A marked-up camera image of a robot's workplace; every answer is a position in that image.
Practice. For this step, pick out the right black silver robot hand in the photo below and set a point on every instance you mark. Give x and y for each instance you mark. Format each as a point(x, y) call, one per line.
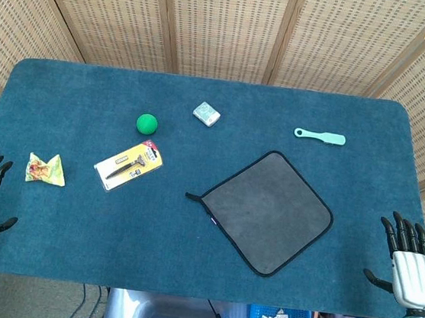
point(414, 278)

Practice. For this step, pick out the grey and green cloth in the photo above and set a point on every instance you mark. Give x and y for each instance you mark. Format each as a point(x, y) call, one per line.
point(268, 211)

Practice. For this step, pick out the crumpled yellow snack wrapper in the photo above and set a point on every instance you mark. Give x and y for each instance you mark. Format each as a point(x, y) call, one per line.
point(46, 171)

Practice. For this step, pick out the razor in yellow blister pack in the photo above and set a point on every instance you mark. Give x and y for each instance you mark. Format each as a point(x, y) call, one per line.
point(127, 166)

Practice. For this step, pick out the mint green brush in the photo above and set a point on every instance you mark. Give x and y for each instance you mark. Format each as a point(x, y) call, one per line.
point(330, 138)

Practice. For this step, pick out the blue table mat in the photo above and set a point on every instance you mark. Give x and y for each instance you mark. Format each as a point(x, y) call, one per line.
point(150, 236)

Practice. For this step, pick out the grey robot torso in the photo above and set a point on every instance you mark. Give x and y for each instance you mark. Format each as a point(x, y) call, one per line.
point(130, 311)

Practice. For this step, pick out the green foam ball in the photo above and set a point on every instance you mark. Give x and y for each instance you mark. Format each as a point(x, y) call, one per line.
point(147, 124)

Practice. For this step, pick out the white tissue pack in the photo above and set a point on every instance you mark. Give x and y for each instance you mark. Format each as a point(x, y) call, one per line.
point(206, 114)

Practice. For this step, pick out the woven bamboo folding screen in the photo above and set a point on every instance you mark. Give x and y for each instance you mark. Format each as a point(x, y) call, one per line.
point(228, 22)

